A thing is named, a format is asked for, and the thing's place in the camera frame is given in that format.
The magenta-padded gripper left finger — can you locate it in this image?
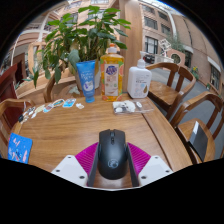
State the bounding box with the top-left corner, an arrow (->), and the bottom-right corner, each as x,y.
50,142 -> 100,188

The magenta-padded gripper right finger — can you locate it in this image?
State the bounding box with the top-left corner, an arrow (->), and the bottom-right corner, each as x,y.
125,142 -> 174,188

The black computer mouse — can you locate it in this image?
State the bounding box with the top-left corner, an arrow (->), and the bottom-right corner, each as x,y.
97,128 -> 129,181

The blue printed mouse pad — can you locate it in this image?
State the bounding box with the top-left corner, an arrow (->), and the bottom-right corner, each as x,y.
7,132 -> 34,165

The black flat case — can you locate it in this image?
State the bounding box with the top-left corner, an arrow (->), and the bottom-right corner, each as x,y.
188,120 -> 210,163

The colourful cartoon sticker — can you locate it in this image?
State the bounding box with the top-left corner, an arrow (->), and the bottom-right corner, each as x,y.
42,102 -> 55,114
52,98 -> 66,108

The blue cartoon sticker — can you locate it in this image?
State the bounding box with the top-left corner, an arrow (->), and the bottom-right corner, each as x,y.
62,98 -> 77,109

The pale cartoon sticker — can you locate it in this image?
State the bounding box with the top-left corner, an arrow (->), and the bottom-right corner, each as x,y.
34,104 -> 46,115

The clear plastic bag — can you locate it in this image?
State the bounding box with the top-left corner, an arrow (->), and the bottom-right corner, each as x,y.
112,99 -> 155,115

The long wooden planter box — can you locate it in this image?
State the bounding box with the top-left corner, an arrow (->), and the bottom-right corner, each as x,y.
14,68 -> 78,98

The blue squeeze tube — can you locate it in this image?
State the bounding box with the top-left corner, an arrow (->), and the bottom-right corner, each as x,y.
75,59 -> 98,104

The orange dish soap bottle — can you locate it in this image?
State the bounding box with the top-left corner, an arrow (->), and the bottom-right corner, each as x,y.
99,43 -> 125,103

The white geometric sculpture on plinth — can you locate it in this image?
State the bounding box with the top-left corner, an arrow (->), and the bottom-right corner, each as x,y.
154,38 -> 175,64

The green potted plant, white pot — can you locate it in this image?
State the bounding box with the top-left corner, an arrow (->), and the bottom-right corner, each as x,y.
33,4 -> 133,90

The dark red wooden pedestal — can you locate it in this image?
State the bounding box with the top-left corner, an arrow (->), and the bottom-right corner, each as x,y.
0,53 -> 28,103

